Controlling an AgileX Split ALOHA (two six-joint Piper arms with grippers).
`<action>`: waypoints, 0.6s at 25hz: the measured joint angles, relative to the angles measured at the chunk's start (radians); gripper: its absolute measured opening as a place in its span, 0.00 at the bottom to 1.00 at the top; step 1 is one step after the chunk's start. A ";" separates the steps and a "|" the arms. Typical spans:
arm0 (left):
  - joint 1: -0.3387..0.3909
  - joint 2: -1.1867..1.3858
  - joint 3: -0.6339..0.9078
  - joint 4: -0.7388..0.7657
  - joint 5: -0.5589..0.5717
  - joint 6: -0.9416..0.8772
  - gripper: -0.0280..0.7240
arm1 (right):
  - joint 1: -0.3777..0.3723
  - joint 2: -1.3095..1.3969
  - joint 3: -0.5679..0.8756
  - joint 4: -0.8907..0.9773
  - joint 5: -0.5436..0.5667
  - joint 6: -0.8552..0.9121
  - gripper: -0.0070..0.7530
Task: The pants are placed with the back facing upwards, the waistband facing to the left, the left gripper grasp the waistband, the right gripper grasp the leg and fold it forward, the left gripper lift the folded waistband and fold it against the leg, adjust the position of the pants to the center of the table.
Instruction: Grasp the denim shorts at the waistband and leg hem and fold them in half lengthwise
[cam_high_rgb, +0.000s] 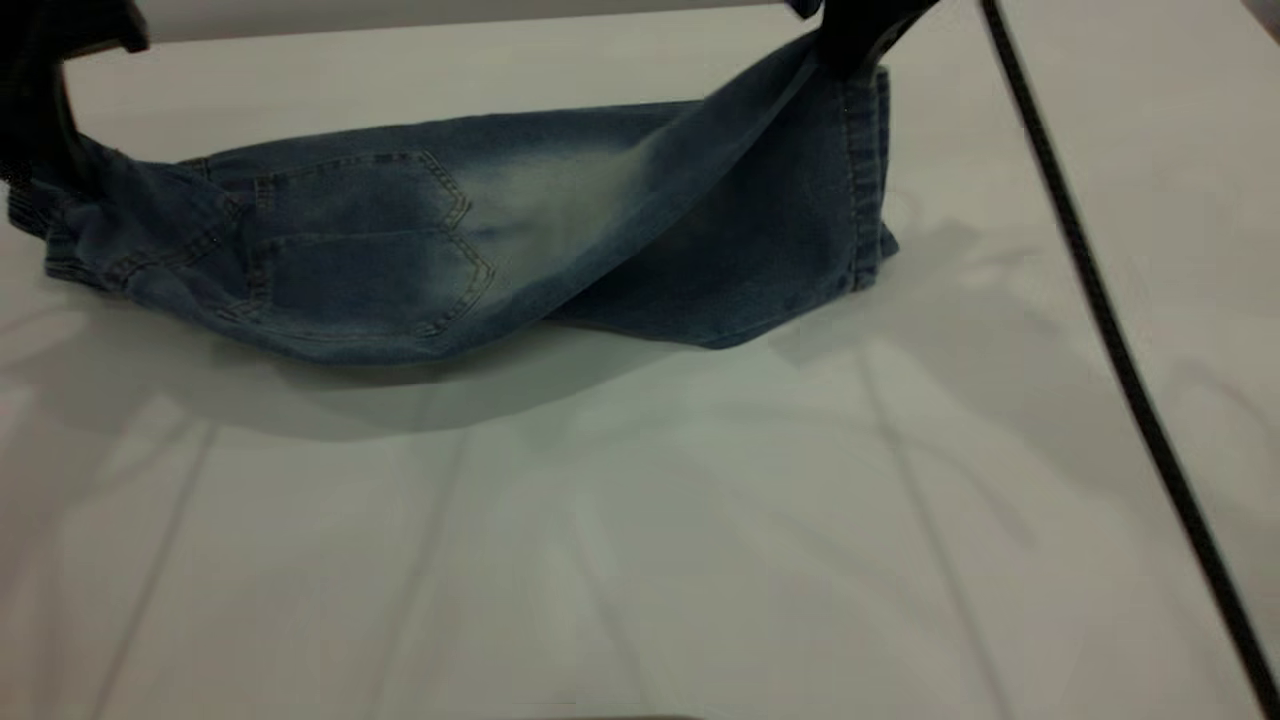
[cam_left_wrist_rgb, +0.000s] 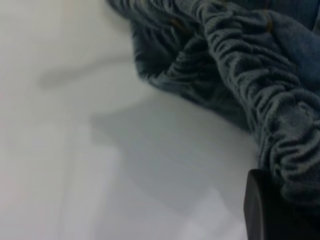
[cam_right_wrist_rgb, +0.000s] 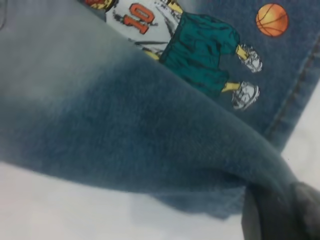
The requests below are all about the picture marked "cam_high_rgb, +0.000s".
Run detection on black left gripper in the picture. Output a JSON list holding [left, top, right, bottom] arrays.
[[0, 0, 151, 193]]

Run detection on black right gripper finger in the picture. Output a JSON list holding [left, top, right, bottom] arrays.
[[868, 0, 943, 67], [818, 0, 883, 79]]

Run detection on blue denim shorts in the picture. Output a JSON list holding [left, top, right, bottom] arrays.
[[8, 0, 901, 366]]

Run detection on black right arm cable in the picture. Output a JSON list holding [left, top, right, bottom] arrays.
[[980, 0, 1280, 716]]

